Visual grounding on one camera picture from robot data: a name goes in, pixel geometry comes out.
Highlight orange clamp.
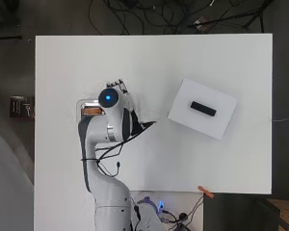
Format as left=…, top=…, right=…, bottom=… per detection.
left=197, top=185, right=215, bottom=199

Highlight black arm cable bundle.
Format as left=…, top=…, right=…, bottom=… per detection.
left=81, top=119, right=158, bottom=178

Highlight black floor cable tangle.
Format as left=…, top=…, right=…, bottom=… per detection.
left=88, top=0, right=192, bottom=36

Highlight wooden crate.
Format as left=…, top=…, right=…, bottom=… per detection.
left=266, top=197, right=289, bottom=231

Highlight black block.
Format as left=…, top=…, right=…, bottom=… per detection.
left=190, top=100, right=218, bottom=117

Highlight white steel toaster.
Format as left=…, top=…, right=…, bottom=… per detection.
left=75, top=97, right=108, bottom=124

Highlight thin white cable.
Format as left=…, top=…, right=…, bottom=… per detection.
left=272, top=115, right=289, bottom=123

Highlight white flat plain stand box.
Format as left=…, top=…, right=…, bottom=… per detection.
left=167, top=78, right=239, bottom=141

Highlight toy bread slice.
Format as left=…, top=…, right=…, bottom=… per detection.
left=83, top=107, right=106, bottom=116

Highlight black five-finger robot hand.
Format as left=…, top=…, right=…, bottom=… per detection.
left=105, top=78, right=130, bottom=95

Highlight black base cables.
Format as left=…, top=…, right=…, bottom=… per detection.
left=131, top=193, right=205, bottom=231

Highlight black floor bar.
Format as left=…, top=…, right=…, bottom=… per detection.
left=0, top=35, right=23, bottom=41

